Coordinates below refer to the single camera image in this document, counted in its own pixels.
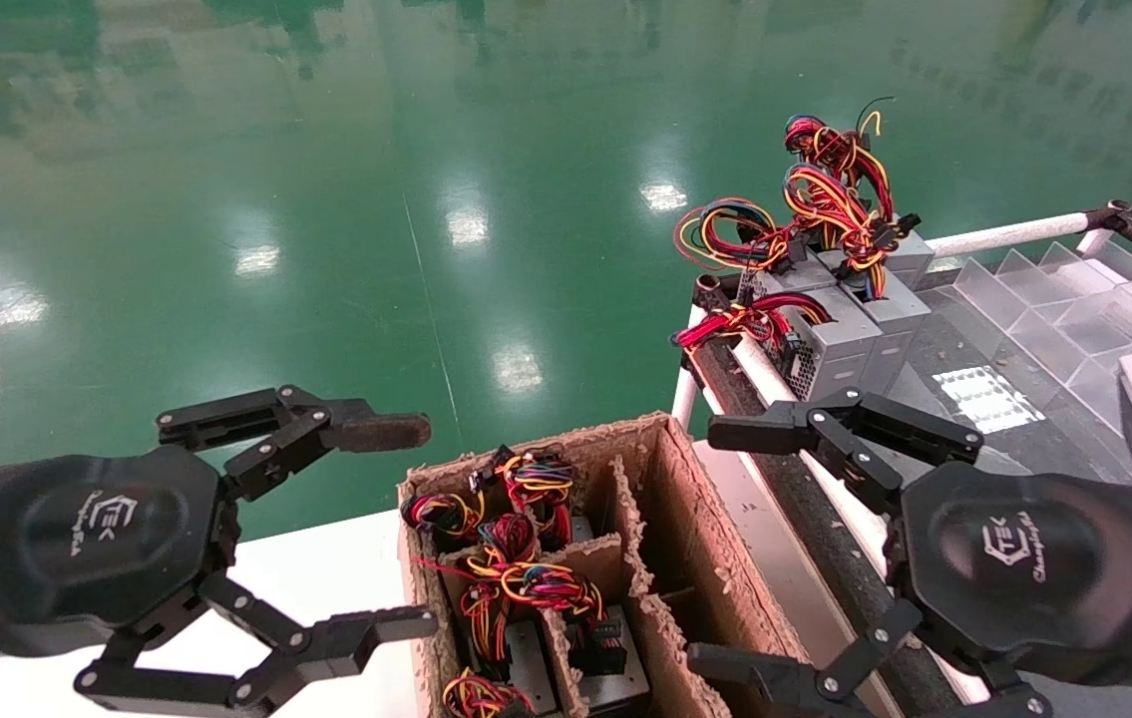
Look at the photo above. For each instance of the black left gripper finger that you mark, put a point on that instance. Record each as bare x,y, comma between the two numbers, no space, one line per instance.
386,431

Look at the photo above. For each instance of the clear acrylic divider tray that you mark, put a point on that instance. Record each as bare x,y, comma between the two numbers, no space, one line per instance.
1054,309

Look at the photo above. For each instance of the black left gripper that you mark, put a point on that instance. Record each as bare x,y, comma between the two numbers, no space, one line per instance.
97,529

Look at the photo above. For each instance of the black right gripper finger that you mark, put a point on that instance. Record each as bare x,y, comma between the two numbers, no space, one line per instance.
745,673
755,431

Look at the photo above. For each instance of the corrugated cardboard divider insert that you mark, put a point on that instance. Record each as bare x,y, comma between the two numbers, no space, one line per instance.
628,538

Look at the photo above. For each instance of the grey power supply vented side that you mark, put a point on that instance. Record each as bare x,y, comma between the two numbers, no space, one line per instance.
840,349

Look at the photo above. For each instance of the white pipe leg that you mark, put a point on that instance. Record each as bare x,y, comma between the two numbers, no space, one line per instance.
685,399

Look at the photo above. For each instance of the brown cardboard box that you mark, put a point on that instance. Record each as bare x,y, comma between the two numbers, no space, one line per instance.
685,538

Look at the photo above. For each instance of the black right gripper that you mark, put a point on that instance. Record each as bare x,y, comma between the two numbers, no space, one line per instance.
1024,558

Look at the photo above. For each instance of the short white pipe stub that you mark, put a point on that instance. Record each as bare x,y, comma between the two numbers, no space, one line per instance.
1094,244

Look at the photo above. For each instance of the dark conveyor belt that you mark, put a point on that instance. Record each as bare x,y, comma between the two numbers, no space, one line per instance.
944,349

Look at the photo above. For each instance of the black pipe joint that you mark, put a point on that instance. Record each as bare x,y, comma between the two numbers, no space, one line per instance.
1119,214
710,291

